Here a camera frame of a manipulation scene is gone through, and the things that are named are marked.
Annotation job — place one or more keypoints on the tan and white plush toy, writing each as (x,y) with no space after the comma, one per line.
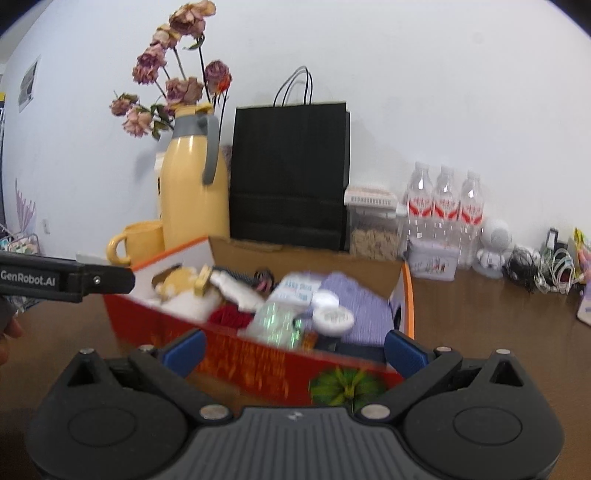
(178,279)

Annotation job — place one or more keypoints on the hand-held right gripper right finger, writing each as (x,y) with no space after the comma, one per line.
(402,353)

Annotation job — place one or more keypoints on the dried rose bouquet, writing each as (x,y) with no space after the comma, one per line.
(184,90)

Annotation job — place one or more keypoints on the yellow mug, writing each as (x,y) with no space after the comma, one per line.
(143,242)

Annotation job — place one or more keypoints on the red fabric flower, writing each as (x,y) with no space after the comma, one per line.
(231,316)

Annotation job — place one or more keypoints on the black charger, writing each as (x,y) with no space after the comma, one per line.
(556,240)

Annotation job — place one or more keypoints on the white robot speaker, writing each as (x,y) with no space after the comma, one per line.
(496,235)

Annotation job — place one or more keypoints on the wall vent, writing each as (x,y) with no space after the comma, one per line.
(28,85)

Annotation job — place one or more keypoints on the printed tin box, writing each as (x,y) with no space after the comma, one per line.
(431,265)

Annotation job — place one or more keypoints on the clear seed container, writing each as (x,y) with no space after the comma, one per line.
(374,242)

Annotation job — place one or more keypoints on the plain white round lid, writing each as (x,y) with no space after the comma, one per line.
(325,300)

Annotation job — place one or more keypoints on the orange cardboard box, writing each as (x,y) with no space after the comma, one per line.
(258,355)

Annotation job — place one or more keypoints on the purple wall sticker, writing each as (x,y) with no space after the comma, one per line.
(25,210)

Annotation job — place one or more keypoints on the white flat box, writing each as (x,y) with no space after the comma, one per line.
(369,198)

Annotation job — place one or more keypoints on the iridescent glitter packet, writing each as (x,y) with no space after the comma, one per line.
(277,323)

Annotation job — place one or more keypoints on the yellow thermos jug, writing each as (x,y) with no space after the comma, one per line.
(189,198)

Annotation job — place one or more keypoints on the grey speckled object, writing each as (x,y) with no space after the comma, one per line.
(226,159)

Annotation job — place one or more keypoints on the white cloth glove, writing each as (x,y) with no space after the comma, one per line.
(240,297)

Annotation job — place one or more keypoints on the purple and white packet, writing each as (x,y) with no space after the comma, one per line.
(585,304)

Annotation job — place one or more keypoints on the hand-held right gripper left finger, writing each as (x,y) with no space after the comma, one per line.
(187,353)

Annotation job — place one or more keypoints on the person's left hand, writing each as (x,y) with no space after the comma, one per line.
(7,348)

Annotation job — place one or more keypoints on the white labelled round lid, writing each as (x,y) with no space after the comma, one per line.
(333,321)

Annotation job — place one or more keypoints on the purple woven pouch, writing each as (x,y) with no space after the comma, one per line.
(364,304)

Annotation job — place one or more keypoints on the black paper bag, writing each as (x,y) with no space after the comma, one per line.
(288,184)

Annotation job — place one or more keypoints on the yellow snack packet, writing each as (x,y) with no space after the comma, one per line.
(582,240)

